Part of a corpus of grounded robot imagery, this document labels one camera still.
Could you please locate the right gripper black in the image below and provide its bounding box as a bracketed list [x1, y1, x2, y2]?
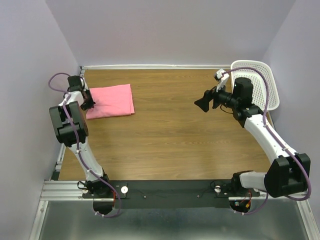
[193, 79, 239, 113]

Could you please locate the pink t shirt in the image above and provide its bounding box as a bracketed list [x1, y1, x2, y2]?
[86, 84, 135, 120]

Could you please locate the white perforated plastic basket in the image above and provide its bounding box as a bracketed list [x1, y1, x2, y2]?
[229, 59, 280, 112]

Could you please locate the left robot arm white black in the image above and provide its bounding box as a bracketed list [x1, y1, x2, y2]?
[48, 72, 112, 198]

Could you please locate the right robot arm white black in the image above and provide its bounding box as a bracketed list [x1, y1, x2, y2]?
[194, 77, 311, 198]

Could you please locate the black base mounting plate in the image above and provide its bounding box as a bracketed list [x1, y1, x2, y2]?
[77, 179, 260, 216]

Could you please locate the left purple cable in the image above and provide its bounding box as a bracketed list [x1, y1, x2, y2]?
[47, 72, 123, 218]

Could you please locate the purple cable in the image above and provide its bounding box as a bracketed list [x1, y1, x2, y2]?
[47, 72, 123, 218]
[218, 66, 313, 216]

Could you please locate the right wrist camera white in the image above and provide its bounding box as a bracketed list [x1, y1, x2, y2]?
[214, 68, 230, 92]

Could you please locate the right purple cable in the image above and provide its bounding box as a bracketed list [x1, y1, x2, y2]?
[218, 66, 313, 216]

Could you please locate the aluminium front rail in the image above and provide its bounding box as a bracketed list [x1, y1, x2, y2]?
[39, 177, 311, 201]

